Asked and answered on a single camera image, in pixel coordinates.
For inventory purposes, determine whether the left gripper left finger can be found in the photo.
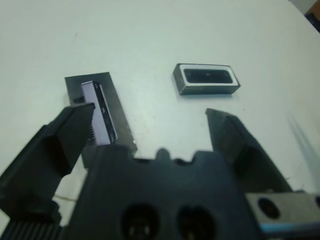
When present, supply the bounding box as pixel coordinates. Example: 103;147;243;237
0;102;97;219

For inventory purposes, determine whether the black printed box lid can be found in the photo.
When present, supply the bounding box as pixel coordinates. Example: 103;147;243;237
64;71;139;169

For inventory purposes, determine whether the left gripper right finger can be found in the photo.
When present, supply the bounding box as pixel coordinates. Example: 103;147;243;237
204;107;294;195

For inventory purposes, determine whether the black box white insert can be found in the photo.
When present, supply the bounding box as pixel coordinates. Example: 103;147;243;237
171;62;242;97

